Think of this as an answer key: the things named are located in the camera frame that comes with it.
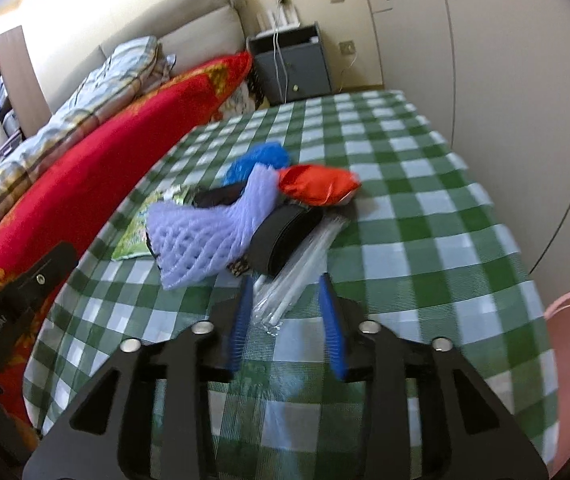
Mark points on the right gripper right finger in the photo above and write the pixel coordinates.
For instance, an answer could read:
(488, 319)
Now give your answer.
(466, 430)

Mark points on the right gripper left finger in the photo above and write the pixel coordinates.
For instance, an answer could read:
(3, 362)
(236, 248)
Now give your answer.
(105, 432)

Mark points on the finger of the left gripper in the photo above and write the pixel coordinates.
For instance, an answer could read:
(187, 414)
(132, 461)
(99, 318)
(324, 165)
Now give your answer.
(23, 297)

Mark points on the clear plastic tube package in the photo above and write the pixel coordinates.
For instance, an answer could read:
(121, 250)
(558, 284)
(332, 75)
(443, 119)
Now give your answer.
(274, 297)

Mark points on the green panda snack packet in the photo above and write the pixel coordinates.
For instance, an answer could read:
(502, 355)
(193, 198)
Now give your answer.
(133, 243)

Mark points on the purple foam net sleeve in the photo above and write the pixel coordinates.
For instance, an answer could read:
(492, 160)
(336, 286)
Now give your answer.
(190, 243)

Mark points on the red snack bag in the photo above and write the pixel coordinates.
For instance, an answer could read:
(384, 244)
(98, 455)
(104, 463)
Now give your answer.
(318, 186)

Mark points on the blue plastic bag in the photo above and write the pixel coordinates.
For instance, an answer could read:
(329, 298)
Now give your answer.
(271, 154)

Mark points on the brown camouflage cloth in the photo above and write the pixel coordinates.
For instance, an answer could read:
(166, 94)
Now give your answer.
(239, 266)

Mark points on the red floral blanket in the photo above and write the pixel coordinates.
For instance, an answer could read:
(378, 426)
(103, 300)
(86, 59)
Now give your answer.
(76, 196)

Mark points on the wooden bookshelf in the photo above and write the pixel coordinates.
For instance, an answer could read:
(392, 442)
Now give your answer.
(0, 90)

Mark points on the blue plaid folded quilt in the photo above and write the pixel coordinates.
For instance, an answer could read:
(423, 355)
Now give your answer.
(136, 67)

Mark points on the floral bed sheet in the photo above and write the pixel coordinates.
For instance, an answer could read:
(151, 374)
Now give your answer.
(245, 99)

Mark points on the white wardrobe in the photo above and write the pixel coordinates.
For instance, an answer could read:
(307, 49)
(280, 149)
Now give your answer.
(493, 76)

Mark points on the beige upholstered headboard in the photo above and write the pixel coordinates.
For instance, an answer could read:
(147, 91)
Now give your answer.
(195, 31)

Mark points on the grey bedside cabinet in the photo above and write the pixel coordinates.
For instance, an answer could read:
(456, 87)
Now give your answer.
(292, 65)

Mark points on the white wifi router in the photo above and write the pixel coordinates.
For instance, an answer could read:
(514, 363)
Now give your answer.
(282, 18)

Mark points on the lower wall socket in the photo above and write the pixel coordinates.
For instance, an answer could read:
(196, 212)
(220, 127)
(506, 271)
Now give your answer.
(347, 48)

